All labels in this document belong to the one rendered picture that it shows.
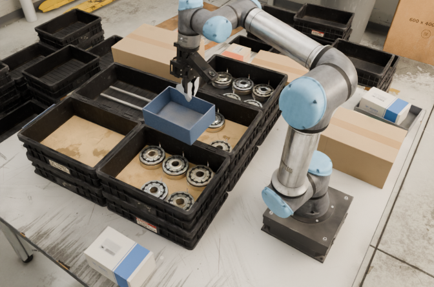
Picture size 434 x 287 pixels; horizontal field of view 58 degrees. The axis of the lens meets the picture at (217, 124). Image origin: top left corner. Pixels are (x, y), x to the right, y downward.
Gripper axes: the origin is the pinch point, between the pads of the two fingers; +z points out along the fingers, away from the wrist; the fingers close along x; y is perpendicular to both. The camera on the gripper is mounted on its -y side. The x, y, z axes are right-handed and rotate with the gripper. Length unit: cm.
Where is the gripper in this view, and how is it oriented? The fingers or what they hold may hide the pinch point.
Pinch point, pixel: (191, 98)
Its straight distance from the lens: 140.4
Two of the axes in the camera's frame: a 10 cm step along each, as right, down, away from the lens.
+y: -8.1, -3.9, 4.4
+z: -0.8, 8.1, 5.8
